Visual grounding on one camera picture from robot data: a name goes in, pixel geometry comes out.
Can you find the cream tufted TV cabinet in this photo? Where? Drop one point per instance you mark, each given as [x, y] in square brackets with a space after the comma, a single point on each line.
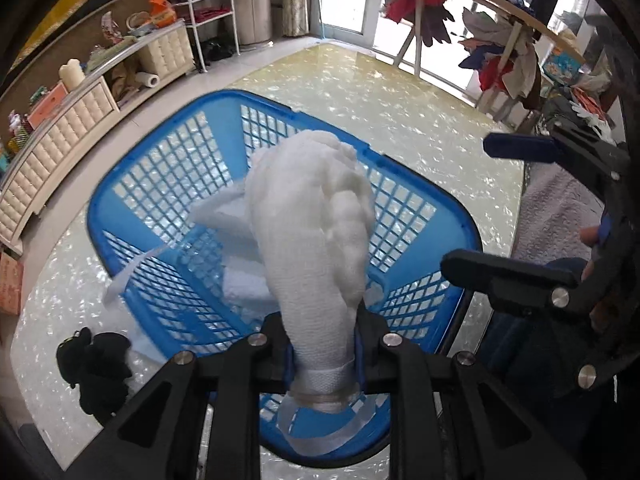
[85, 116]

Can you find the black plush cloth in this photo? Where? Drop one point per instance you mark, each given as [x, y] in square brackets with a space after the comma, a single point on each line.
[96, 364]

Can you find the white paper roll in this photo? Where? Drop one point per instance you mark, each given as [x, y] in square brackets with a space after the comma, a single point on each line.
[147, 80]

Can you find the white knitted cloth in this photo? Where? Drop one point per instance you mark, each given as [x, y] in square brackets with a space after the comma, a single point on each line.
[244, 284]

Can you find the blue plastic laundry basket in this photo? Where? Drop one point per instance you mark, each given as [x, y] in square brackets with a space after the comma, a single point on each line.
[168, 270]

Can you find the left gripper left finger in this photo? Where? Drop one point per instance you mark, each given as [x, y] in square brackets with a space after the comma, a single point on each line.
[260, 363]

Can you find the cream candle-shaped lamp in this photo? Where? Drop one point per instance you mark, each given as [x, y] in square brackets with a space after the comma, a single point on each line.
[71, 74]

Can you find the orange bottle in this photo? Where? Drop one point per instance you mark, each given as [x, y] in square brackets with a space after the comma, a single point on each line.
[162, 13]

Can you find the patterned beige curtain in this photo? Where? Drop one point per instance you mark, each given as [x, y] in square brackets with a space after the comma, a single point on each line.
[295, 18]

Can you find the red printed cardboard box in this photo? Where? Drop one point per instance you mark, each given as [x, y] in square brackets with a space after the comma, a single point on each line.
[11, 281]

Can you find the light blue cloth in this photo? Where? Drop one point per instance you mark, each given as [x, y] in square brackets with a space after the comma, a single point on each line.
[143, 345]

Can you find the wooden clothes drying rack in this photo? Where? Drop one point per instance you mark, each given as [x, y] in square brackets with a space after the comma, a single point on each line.
[517, 30]

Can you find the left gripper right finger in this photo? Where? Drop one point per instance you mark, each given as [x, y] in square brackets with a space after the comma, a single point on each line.
[389, 363]

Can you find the person's right hand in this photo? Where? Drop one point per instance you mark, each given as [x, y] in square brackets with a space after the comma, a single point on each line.
[589, 237]

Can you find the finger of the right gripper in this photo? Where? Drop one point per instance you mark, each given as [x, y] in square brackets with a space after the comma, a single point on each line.
[525, 148]
[512, 286]

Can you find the white fluffy towel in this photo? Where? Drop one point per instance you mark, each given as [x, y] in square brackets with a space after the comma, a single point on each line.
[305, 210]

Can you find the pink storage box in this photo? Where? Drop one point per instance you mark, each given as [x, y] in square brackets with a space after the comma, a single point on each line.
[46, 105]

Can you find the white metal shelf rack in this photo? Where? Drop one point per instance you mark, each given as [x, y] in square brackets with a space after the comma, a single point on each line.
[211, 26]

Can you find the grey rag mat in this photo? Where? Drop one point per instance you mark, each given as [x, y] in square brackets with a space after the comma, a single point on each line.
[554, 208]

